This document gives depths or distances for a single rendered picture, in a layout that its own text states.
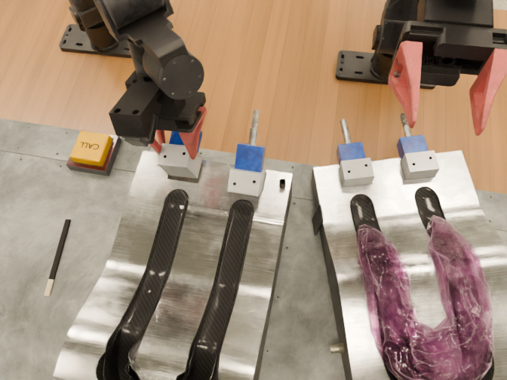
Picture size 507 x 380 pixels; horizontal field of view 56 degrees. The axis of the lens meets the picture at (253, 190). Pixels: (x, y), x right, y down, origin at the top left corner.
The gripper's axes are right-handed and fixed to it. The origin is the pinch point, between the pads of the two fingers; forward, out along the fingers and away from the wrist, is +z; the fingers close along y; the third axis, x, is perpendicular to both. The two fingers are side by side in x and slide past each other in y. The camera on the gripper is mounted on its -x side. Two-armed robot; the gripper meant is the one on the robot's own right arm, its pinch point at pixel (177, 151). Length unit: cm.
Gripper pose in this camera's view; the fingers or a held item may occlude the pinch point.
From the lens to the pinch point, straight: 76.2
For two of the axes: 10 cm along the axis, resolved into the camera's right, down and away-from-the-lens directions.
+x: 2.5, -6.8, 6.9
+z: 0.9, 7.3, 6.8
